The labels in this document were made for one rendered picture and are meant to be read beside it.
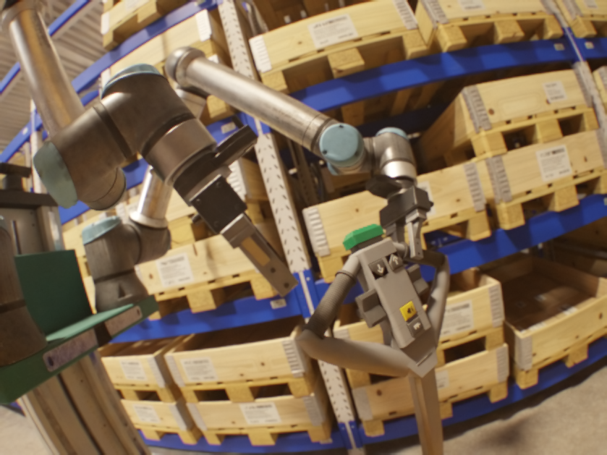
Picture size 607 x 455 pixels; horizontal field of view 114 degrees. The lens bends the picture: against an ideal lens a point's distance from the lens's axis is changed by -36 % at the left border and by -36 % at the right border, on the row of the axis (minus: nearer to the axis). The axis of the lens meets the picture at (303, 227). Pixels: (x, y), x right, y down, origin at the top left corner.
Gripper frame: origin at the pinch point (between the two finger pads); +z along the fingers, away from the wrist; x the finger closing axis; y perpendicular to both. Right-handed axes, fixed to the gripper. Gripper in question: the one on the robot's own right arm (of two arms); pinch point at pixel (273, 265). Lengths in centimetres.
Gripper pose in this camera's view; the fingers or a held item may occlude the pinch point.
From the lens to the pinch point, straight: 41.6
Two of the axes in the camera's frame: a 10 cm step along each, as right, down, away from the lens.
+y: -7.6, 6.4, -0.9
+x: 1.9, 0.8, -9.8
